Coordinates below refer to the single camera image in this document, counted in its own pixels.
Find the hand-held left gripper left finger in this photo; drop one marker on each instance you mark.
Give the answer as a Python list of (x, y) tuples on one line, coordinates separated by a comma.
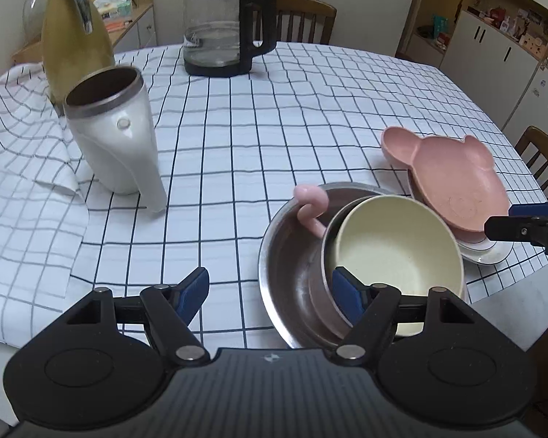
[(194, 294)]

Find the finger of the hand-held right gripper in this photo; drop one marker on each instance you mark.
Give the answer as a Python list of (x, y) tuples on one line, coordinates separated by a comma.
[(525, 232), (532, 210)]

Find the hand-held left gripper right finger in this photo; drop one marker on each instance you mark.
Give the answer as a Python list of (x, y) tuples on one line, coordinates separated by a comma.
[(347, 292)]

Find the white plate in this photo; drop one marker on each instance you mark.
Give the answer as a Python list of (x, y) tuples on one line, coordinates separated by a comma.
[(484, 253)]

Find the cream bowl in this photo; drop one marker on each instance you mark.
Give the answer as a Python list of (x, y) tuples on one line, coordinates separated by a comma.
[(392, 246)]

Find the large stainless steel bowl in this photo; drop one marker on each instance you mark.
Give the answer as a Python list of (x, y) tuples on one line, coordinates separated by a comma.
[(287, 264)]

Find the pink bear-shaped plate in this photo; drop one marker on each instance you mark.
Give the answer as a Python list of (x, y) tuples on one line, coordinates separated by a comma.
[(456, 178)]

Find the white black-checked tablecloth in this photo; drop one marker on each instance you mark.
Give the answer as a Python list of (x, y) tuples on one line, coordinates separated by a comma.
[(237, 146)]

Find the white insulated jug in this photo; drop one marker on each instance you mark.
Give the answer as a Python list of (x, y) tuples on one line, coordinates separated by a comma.
[(114, 155)]

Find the row of small ornaments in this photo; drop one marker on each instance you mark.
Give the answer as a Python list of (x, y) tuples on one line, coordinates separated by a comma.
[(525, 27)]

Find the wooden open shelf unit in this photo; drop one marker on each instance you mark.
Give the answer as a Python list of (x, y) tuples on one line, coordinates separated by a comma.
[(420, 41)]

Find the teal packet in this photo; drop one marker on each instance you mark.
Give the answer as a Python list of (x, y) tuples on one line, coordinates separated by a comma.
[(440, 26)]

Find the white drawer cabinet wooden top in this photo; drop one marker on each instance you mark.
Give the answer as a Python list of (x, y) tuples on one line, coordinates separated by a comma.
[(132, 27)]

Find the yellow thermos pitcher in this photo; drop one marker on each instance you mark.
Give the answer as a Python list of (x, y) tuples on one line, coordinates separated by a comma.
[(73, 45)]

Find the orange packet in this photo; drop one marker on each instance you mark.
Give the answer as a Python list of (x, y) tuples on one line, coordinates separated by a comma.
[(118, 25)]

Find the wooden chair with dark seat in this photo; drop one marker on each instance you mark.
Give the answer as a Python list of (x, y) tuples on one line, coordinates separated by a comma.
[(301, 9)]

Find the green tissue pack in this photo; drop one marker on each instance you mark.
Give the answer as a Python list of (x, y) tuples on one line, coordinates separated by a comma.
[(114, 7)]

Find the clear glass dome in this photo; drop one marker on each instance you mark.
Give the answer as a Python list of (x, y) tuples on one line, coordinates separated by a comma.
[(34, 7)]

